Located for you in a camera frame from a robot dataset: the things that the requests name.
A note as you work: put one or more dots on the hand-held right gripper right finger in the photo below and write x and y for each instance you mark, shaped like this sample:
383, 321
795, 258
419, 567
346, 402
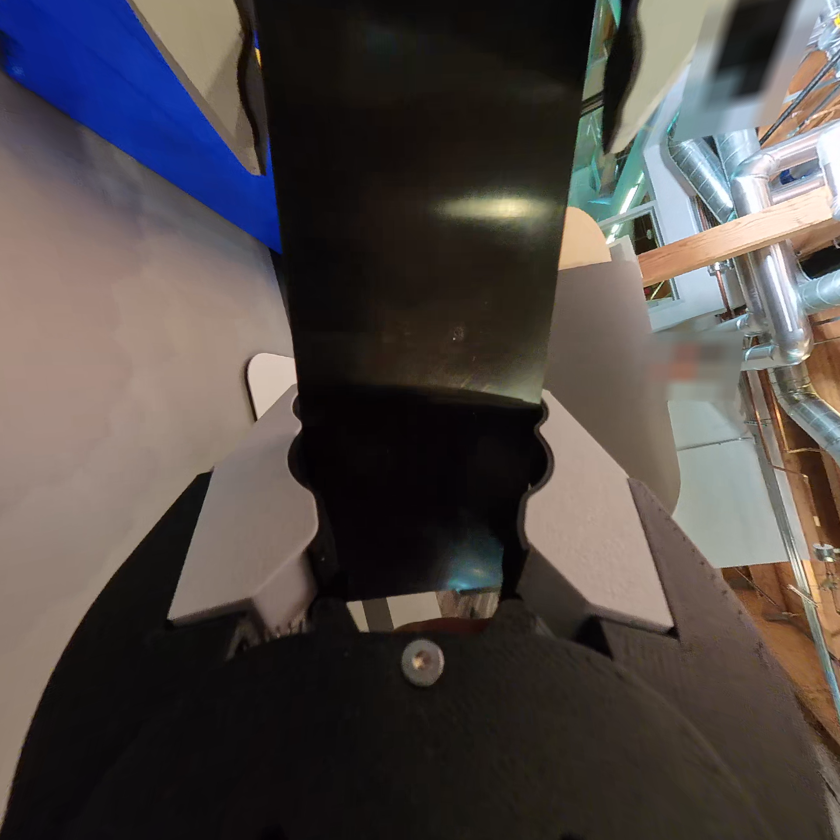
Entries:
597, 538

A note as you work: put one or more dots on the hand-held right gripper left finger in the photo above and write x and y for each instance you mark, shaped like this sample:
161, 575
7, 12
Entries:
243, 538

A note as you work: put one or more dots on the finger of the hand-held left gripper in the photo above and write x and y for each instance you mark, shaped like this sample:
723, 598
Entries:
197, 66
656, 59

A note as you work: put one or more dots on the black backdrop board stand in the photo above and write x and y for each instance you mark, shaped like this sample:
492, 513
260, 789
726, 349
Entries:
610, 355

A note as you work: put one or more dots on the blue plastic bin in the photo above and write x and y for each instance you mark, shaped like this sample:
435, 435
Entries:
118, 92

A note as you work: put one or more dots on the thin black plastic strip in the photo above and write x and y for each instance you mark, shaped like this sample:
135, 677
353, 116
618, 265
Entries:
420, 236

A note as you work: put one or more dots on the silver ceiling duct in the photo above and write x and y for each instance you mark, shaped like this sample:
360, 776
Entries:
775, 289

